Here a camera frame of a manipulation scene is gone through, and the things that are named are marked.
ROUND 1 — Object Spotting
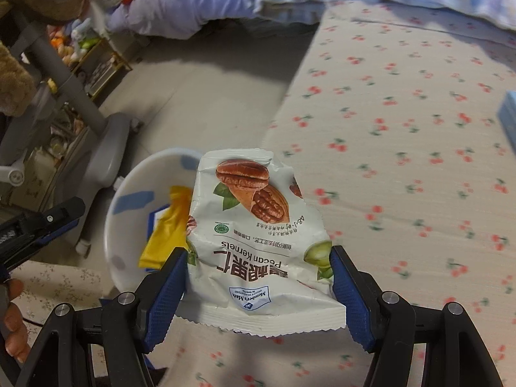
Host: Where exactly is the yellow snack wrapper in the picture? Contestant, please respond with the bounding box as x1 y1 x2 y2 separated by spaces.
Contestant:
138 185 193 270

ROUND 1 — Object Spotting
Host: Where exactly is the white pecan kernels bag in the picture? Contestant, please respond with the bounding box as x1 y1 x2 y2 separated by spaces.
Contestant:
178 149 346 337

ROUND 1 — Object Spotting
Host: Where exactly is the light blue carton box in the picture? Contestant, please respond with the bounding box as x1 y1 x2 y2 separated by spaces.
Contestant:
498 91 516 152

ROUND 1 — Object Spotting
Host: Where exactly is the blue white snack box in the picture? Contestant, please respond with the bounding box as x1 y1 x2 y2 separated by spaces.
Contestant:
147 204 170 240

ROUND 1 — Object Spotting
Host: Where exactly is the white round trash bin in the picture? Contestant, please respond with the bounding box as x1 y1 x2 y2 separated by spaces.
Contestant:
103 148 202 292

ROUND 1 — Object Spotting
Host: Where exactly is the person's left hand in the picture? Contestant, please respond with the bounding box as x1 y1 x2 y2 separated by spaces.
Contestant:
4 302 31 363

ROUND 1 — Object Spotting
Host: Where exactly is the grey chair base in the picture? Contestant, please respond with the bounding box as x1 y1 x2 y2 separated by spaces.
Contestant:
0 15 143 257

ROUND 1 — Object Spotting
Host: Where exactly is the wooden toy shelf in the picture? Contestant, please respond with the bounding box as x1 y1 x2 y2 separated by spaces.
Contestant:
47 18 132 100

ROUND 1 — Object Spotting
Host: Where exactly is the cherry pattern table cloth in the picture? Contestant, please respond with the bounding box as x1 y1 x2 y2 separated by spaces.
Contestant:
156 0 516 387

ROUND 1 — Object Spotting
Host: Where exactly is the brown plush coat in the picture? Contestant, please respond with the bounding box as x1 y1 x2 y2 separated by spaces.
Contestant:
1 0 86 117

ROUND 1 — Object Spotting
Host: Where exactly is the lavender bed sheet mattress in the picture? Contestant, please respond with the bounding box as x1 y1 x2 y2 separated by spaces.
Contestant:
107 0 257 40

